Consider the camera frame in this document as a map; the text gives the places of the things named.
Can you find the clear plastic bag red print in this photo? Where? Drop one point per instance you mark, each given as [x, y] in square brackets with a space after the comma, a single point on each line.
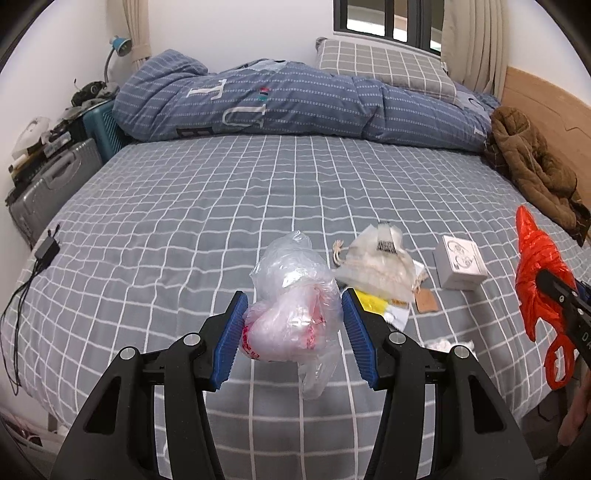
[286, 323]

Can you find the dark tangled object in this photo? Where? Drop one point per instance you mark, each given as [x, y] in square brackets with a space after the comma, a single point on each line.
[92, 92]

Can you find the brown jacket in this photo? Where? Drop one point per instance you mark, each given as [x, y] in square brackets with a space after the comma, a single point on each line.
[526, 157]

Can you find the grey checked pillow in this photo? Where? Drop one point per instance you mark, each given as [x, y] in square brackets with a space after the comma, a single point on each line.
[383, 64]

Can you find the small white earphone box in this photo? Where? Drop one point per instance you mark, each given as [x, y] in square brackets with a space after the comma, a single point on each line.
[459, 263]

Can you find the dark framed window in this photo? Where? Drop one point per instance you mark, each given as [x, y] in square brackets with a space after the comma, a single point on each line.
[383, 21]

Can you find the blue checked duvet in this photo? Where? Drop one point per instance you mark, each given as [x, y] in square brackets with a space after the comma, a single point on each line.
[300, 101]

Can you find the grey suitcase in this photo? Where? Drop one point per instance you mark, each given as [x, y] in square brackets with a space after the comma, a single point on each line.
[55, 184]

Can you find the blue printed pillow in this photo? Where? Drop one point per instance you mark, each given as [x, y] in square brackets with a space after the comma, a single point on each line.
[478, 99]

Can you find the white tissue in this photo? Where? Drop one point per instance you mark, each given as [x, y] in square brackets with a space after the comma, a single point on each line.
[450, 345]

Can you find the beige curtain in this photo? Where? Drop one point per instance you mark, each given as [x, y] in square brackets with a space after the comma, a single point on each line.
[138, 32]
[475, 41]

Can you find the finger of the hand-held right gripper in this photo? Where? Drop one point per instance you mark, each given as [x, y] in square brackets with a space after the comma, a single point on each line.
[554, 288]
[582, 291]

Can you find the stack of flat boxes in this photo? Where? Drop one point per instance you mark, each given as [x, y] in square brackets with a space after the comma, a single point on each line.
[41, 157]

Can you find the teal suitcase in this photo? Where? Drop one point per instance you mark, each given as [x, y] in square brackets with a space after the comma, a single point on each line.
[104, 129]

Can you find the white plastic appliance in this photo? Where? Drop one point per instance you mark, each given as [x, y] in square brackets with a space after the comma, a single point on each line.
[32, 136]

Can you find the brown paper tag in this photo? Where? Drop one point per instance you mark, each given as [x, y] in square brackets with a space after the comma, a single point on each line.
[425, 302]

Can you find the person's right hand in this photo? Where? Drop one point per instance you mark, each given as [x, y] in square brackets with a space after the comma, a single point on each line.
[572, 415]

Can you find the yellow and white packet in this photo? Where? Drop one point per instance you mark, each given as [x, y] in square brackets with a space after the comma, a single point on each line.
[390, 311]

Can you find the blue desk lamp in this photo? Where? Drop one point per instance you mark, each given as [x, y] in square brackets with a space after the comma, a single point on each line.
[121, 46]

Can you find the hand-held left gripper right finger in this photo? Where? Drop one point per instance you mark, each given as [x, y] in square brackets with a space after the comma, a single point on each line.
[362, 341]

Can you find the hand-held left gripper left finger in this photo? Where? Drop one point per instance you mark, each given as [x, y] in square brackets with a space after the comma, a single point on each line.
[228, 341]

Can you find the wooden headboard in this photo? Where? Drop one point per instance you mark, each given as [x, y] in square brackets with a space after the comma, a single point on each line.
[549, 106]

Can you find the black power adapter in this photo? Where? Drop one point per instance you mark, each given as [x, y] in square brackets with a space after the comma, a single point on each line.
[48, 247]

